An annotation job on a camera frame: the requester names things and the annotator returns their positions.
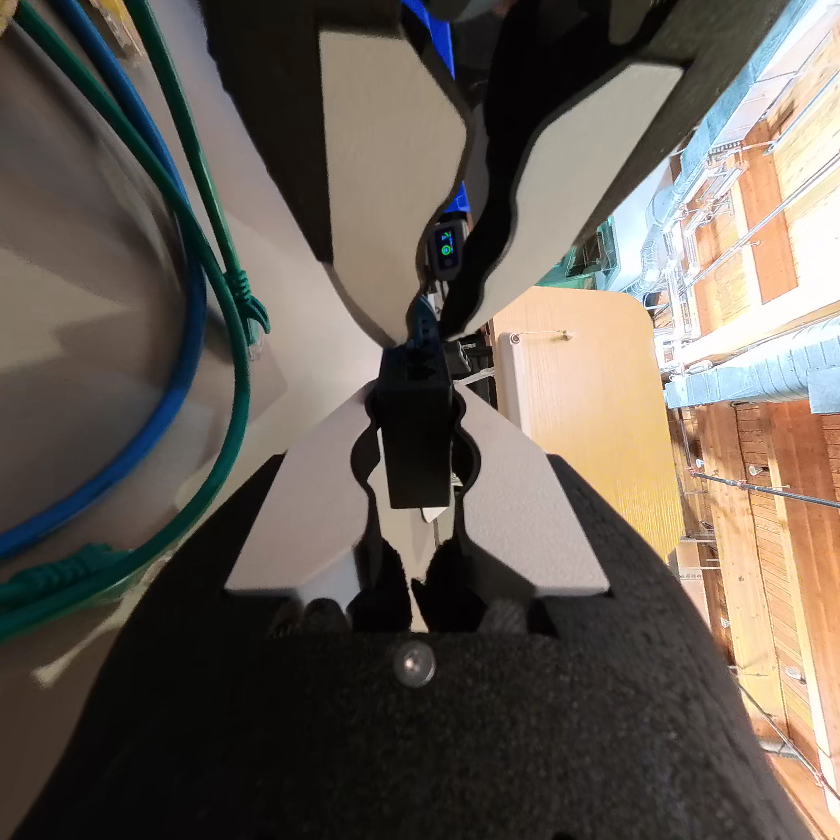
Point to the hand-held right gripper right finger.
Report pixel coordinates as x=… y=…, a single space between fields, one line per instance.
x=525 y=518

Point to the blue plastic bin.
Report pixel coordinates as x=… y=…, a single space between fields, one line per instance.
x=436 y=49

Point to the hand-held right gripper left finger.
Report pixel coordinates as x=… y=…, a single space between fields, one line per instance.
x=308 y=512

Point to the wooden stand board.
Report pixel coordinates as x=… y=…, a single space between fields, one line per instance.
x=590 y=407

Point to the black network switch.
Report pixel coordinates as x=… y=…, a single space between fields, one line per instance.
x=417 y=446

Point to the black device with green display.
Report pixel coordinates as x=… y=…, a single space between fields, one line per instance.
x=447 y=253

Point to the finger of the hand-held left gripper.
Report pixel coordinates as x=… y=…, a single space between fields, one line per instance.
x=387 y=164
x=577 y=164

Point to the silver ventilation duct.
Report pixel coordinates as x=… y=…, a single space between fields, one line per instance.
x=754 y=377

